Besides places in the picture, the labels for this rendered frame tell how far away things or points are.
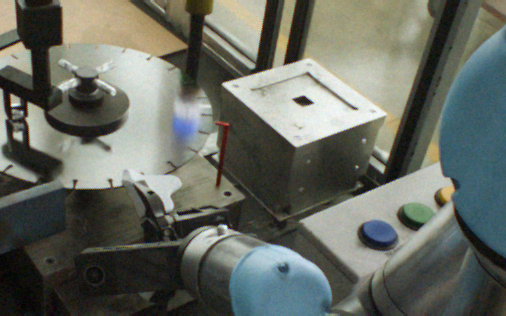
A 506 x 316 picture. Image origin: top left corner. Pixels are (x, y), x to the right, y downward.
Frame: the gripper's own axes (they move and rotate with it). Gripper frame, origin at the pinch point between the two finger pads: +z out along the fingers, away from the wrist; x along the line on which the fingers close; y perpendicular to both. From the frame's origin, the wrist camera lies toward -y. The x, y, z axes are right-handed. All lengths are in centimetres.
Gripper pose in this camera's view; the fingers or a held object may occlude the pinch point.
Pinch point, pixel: (128, 233)
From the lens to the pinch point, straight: 90.3
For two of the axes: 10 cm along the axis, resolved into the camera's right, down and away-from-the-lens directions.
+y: 9.1, -1.8, 3.8
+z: -4.0, -1.1, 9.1
